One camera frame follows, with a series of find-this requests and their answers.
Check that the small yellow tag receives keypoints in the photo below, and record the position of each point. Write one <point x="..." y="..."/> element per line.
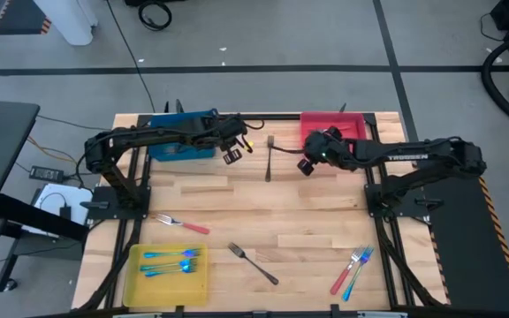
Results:
<point x="249" y="148"/>

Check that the iridescent blue metal fork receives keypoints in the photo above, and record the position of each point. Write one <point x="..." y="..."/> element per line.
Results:
<point x="186" y="264"/>
<point x="184" y="270"/>
<point x="188" y="253"/>
<point x="351" y="287"/>

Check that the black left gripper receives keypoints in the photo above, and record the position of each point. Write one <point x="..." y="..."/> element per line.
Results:
<point x="228" y="130"/>

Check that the black aluminium table frame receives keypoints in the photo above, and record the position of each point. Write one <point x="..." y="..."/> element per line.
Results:
<point x="281" y="116"/>

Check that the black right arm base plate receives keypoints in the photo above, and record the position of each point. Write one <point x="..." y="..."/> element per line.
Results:
<point x="427" y="204"/>

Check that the black caster wheel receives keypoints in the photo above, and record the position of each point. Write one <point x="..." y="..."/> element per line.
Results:
<point x="10" y="285"/>

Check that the black desk leg frame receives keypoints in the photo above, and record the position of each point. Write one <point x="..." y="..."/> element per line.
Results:
<point x="38" y="216"/>

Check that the yellow plastic bin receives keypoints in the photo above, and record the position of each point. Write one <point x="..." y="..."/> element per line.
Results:
<point x="166" y="291"/>

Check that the small hazard-striped black mat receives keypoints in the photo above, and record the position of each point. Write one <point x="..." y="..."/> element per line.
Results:
<point x="20" y="15"/>

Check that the large hazard-striped black mat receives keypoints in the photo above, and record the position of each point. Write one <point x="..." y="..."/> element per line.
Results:
<point x="466" y="265"/>

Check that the white board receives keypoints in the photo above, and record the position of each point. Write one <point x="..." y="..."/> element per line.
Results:
<point x="78" y="199"/>

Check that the white pillar base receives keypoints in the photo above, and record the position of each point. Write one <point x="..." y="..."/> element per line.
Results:
<point x="69" y="22"/>

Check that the black table clamp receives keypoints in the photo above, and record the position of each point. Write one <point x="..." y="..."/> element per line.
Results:
<point x="343" y="108"/>
<point x="166" y="107"/>
<point x="179" y="106"/>

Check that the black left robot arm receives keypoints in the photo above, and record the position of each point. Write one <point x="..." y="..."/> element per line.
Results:
<point x="157" y="134"/>

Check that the red plastic bin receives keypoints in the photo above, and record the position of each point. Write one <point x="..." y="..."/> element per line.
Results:
<point x="347" y="119"/>

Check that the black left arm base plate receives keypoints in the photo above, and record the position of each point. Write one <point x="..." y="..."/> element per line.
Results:
<point x="100" y="213"/>

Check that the small black charger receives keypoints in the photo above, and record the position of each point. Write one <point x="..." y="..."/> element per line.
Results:
<point x="65" y="213"/>

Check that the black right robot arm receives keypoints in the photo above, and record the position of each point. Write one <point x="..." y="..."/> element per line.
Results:
<point x="413" y="152"/>

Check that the blue plastic bin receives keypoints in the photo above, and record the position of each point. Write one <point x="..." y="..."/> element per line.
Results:
<point x="197" y="153"/>

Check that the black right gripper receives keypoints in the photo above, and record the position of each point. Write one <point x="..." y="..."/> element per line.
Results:
<point x="327" y="150"/>

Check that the black power adapter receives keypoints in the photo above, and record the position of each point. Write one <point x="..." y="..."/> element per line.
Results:
<point x="44" y="173"/>

